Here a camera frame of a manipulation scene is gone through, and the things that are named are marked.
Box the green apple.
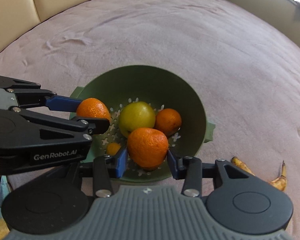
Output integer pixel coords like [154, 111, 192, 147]
[118, 101, 156, 138]

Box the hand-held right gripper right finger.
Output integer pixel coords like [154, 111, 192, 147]
[167, 149, 250, 196]

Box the orange mandarin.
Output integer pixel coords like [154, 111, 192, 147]
[154, 108, 182, 137]
[127, 127, 169, 169]
[76, 98, 111, 122]
[106, 142, 122, 156]

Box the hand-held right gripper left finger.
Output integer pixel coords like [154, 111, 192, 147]
[65, 146, 129, 197]

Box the yellow spotted banana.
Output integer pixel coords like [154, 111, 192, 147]
[231, 156, 287, 192]

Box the green plastic colander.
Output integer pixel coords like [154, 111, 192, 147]
[69, 65, 217, 183]

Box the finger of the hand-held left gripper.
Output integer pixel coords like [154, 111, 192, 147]
[0, 74, 83, 113]
[11, 106, 110, 142]

